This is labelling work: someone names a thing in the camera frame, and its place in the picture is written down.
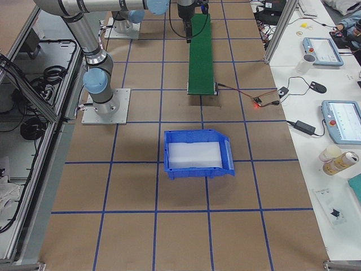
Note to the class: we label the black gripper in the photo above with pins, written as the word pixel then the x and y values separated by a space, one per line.
pixel 184 12

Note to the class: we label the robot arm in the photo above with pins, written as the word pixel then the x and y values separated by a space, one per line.
pixel 97 80

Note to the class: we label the green conveyor belt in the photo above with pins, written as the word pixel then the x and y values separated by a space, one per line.
pixel 200 70

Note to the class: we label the small controller board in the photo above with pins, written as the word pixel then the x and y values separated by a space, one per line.
pixel 257 102

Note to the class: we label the white mug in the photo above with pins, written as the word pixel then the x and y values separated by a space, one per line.
pixel 305 63

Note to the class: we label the blue plastic bin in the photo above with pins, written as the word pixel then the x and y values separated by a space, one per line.
pixel 197 153

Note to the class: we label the far teach pendant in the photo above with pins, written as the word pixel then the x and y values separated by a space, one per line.
pixel 324 50

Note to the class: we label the teach pendant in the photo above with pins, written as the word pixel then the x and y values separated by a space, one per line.
pixel 324 50
pixel 342 119

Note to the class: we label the black power adapter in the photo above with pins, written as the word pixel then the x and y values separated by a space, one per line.
pixel 304 127

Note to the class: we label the near teach pendant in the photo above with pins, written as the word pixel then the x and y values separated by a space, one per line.
pixel 342 119

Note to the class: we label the plastic cup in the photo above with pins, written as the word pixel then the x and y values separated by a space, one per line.
pixel 329 153

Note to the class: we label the beverage can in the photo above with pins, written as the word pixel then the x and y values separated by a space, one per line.
pixel 340 163

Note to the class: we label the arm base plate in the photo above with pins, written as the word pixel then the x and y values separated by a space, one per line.
pixel 113 112
pixel 122 29

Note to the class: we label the aluminium frame post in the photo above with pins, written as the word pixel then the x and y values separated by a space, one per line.
pixel 280 28

